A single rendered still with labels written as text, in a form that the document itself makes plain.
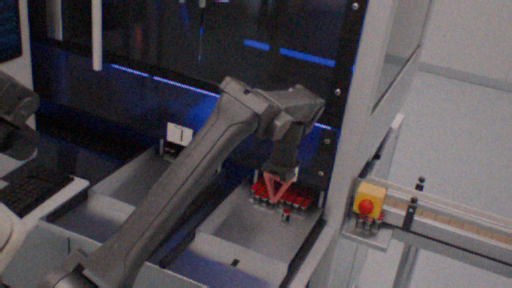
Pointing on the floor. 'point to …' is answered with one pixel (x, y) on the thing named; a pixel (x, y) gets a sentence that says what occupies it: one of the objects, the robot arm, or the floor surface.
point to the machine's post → (354, 130)
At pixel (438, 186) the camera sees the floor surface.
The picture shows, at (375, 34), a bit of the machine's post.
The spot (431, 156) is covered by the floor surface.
